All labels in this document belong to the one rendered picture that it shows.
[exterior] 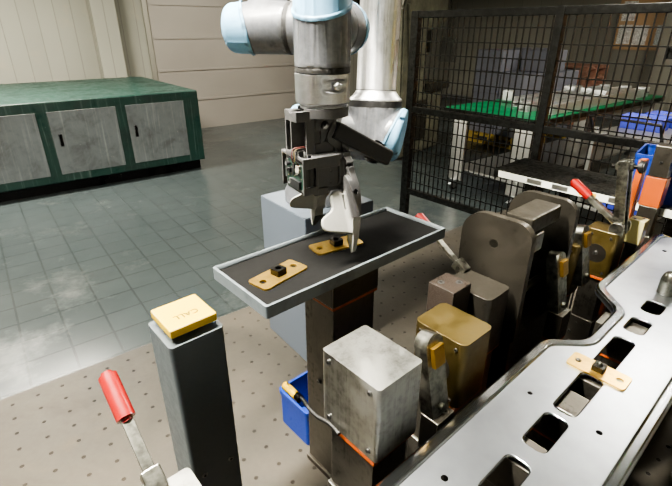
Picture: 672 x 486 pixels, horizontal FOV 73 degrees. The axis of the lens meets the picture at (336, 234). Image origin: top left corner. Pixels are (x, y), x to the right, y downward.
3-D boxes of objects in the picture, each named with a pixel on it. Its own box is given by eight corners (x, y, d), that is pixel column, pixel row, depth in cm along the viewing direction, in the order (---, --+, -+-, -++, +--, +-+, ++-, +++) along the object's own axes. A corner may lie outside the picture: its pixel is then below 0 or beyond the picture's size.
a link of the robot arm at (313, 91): (332, 69, 66) (363, 73, 59) (332, 102, 68) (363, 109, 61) (285, 71, 62) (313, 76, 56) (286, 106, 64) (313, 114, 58)
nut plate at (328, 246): (319, 256, 69) (318, 249, 69) (307, 246, 72) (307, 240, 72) (364, 244, 73) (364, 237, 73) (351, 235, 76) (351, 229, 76)
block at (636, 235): (607, 348, 121) (645, 222, 106) (593, 342, 123) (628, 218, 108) (612, 343, 123) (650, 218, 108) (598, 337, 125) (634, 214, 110)
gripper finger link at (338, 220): (324, 259, 65) (308, 197, 65) (359, 250, 68) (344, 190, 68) (334, 258, 62) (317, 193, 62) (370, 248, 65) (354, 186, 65)
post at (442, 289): (431, 471, 87) (454, 293, 71) (411, 455, 91) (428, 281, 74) (447, 456, 90) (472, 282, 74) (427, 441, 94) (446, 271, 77)
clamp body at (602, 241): (583, 361, 117) (618, 236, 102) (545, 343, 124) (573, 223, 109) (593, 350, 121) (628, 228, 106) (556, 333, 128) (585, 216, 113)
